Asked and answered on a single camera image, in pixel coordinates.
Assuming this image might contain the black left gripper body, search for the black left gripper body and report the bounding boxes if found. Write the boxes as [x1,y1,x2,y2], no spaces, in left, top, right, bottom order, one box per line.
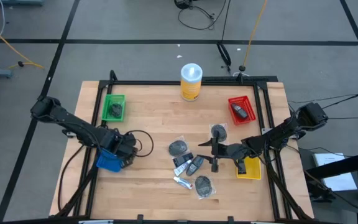
[113,133,138,161]

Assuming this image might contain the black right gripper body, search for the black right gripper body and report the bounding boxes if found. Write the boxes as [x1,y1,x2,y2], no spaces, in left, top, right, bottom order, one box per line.
[211,136,236,173]

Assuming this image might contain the dark grey deodorant stick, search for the dark grey deodorant stick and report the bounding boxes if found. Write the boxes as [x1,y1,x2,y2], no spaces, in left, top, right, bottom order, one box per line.
[185,155,204,177]
[231,103,249,121]

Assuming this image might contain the blue plastic basket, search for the blue plastic basket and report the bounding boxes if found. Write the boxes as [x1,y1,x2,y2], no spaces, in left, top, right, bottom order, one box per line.
[96,148,127,174]

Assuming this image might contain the grey sponge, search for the grey sponge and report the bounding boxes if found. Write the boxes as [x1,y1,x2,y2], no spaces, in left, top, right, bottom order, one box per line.
[193,174,217,200]
[208,123,229,143]
[108,101,124,118]
[167,136,189,158]

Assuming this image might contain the navy blue tube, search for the navy blue tube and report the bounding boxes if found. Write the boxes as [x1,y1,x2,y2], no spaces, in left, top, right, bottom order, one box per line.
[172,152,195,168]

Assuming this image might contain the small white tube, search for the small white tube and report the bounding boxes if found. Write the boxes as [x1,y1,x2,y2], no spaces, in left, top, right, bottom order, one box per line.
[173,159,193,177]

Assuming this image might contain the white toothpaste tube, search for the white toothpaste tube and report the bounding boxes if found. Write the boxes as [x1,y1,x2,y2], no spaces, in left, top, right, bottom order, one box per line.
[172,175,194,190]

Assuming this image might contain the yellow plastic basket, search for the yellow plastic basket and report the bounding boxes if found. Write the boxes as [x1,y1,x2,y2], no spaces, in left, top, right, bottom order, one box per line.
[236,156,262,181]

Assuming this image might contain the green plastic basket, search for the green plastic basket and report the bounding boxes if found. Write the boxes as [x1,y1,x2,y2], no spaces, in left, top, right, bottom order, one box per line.
[101,94,127,123]

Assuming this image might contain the red plastic basket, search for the red plastic basket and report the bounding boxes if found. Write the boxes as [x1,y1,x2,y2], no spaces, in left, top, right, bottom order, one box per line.
[227,95,257,126]

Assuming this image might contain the yellow wipes canister white lid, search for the yellow wipes canister white lid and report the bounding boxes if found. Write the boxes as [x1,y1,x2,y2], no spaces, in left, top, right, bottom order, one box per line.
[180,63,203,102]

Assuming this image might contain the white paper box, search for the white paper box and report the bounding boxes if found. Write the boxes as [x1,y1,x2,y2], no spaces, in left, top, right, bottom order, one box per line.
[312,152,358,192]

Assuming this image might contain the black overhead beam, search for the black overhead beam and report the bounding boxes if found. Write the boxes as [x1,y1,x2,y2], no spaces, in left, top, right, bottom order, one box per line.
[303,148,358,180]

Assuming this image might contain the black floor device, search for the black floor device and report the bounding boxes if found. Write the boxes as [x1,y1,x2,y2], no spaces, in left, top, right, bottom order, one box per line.
[174,0,195,9]

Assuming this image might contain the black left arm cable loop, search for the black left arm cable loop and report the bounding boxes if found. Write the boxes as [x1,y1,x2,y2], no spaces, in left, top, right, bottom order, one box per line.
[125,129,155,158]

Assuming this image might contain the black left base cable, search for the black left base cable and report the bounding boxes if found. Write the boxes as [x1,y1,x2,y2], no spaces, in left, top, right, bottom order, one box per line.
[57,143,86,214]

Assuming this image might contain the black aluminium table frame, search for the black aluminium table frame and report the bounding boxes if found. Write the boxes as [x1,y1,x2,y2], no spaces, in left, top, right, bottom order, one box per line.
[48,70,315,224]

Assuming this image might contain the black post knob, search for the black post knob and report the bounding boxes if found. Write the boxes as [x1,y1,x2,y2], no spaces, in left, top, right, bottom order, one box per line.
[233,64,252,78]

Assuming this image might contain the black looped floor cable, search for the black looped floor cable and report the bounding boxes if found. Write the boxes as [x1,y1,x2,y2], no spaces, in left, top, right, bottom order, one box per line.
[174,0,229,31]

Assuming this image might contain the black thin floor cable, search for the black thin floor cable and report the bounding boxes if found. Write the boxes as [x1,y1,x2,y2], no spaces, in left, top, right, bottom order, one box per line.
[287,90,358,105]

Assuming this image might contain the orange hanging cable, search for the orange hanging cable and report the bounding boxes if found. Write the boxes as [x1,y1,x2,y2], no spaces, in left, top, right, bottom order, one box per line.
[242,0,269,68]

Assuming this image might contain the yellow floor cable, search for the yellow floor cable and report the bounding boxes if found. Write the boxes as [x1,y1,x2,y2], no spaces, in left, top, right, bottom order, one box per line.
[0,17,45,90]

